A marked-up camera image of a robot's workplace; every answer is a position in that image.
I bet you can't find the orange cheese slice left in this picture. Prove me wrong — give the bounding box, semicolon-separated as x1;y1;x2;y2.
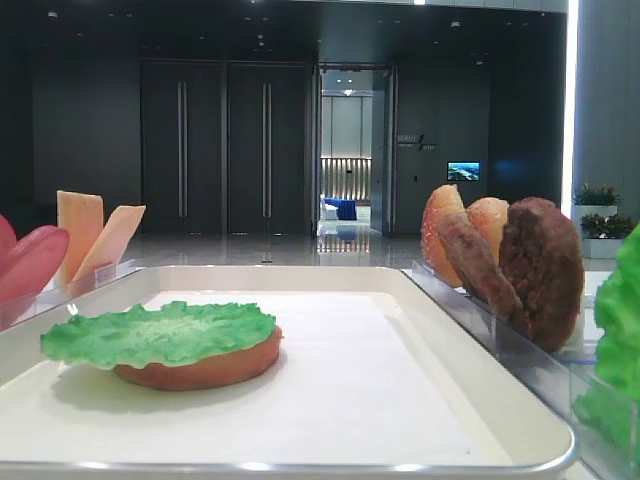
56;190;104;285

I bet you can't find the white planter with plants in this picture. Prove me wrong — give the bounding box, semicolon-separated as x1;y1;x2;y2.
572;184;619;228
581;214;637;260

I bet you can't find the white rectangular tray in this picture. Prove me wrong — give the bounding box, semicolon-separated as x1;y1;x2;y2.
1;266;577;479

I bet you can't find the orange cheese slice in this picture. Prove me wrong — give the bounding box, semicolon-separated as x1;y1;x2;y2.
73;205;146;281
56;190;104;285

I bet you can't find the white planter with plants lower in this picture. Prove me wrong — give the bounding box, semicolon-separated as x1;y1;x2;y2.
581;214;637;260

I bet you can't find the bottom bread slice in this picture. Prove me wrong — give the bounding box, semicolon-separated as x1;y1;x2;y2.
114;326;283;391

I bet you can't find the bread slice near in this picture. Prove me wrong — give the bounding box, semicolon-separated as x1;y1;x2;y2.
466;197;509;262

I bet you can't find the red tomato slice front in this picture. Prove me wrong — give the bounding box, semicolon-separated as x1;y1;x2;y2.
1;225;70;303

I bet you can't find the thick brown meat patty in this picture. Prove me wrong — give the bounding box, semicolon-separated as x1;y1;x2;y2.
499;197;584;352

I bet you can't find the red tomato slice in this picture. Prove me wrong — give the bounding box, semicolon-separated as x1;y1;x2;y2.
0;216;17;276
1;225;70;303

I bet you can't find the green lettuce leaf on bun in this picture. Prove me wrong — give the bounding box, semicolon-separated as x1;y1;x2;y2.
40;301;276;370

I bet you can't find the orange cheese slice right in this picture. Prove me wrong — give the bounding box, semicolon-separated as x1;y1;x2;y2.
73;205;146;281

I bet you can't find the red tomato slice rear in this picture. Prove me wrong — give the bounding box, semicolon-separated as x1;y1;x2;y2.
0;216;17;276

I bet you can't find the dark double door right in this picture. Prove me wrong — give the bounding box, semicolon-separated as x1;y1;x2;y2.
228;64;306;234

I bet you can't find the white planter with plants upper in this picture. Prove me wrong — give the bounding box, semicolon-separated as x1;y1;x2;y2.
572;184;619;228

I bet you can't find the clear acrylic holder right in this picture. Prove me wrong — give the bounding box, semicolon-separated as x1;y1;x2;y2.
411;262;639;479

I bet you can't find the blue sofa in hallway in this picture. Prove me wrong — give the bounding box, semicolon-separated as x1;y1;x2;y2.
324;197;357;221

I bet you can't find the green lettuce in holder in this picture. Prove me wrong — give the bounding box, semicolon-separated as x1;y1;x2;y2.
575;230;639;442

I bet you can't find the wall display screen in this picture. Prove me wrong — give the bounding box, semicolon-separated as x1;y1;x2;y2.
447;162;480;182

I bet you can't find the bread slice far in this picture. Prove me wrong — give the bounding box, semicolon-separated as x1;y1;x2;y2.
420;183;471;289

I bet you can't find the bread slice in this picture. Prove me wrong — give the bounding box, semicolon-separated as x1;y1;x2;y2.
466;197;509;262
420;183;471;289
114;326;283;391

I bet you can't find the clear acrylic holder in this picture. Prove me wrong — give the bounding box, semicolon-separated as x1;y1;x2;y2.
1;260;140;331
411;262;639;479

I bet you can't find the clear acrylic holder left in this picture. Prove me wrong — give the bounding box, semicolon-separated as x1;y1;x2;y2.
1;260;140;331

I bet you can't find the thin brown meat patty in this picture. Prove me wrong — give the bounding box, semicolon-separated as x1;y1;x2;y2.
436;212;531;338

